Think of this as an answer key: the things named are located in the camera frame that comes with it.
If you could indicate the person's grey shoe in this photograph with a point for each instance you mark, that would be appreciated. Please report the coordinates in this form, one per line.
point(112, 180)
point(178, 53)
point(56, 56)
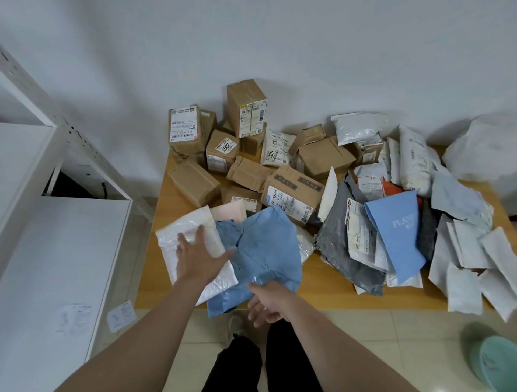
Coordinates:
point(236, 325)

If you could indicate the white printed label sticker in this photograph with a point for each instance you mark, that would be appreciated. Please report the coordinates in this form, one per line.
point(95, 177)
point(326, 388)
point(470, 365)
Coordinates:
point(72, 319)

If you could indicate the person's right forearm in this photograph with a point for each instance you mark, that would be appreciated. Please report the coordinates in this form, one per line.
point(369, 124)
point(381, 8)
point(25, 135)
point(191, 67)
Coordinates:
point(343, 355)

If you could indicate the cream mailer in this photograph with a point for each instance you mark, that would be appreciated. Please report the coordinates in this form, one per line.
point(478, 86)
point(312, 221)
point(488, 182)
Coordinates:
point(228, 212)

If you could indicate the blue plastic mailer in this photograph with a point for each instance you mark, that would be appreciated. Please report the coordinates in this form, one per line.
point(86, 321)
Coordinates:
point(266, 246)

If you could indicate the tall brown box double label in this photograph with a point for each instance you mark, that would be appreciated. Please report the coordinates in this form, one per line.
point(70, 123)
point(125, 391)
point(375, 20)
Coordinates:
point(242, 97)

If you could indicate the person's left hand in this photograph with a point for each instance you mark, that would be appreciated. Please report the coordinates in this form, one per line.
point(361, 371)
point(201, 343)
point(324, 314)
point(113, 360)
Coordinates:
point(198, 262)

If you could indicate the person's left forearm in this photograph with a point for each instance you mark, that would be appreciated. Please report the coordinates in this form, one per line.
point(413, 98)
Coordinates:
point(141, 343)

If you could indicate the person's right hand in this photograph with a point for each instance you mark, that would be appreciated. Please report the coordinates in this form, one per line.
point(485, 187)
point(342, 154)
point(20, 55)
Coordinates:
point(270, 301)

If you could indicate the stack of cardboard boxes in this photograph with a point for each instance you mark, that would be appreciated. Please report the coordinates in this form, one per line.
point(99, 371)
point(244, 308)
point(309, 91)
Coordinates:
point(319, 157)

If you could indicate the pile of white mailers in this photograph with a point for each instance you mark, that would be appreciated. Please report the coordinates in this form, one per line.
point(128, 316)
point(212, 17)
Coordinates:
point(335, 238)

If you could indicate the teal round stool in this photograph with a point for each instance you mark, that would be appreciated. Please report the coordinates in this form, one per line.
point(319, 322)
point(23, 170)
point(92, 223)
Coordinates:
point(497, 363)

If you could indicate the person's black trousers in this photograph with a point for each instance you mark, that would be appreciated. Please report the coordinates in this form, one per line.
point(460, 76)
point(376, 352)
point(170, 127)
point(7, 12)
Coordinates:
point(291, 363)

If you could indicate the white bubble mailer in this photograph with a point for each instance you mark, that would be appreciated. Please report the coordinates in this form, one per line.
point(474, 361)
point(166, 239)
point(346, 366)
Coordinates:
point(169, 238)

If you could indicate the white metal shelf rack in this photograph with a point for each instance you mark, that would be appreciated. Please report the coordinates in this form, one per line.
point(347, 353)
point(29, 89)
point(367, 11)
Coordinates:
point(52, 250)

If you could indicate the smooth light blue mailer package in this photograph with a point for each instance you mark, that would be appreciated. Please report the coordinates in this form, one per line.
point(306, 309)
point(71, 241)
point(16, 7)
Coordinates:
point(400, 242)

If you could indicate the wooden table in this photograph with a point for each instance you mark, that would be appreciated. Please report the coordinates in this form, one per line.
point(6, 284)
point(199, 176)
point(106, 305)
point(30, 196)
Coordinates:
point(323, 282)

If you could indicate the large white plastic bag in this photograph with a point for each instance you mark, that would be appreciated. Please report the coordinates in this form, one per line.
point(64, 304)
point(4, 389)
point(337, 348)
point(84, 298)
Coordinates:
point(484, 153)

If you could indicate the white paper label slip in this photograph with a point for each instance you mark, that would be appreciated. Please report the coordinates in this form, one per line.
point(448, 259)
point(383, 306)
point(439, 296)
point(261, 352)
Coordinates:
point(121, 317)

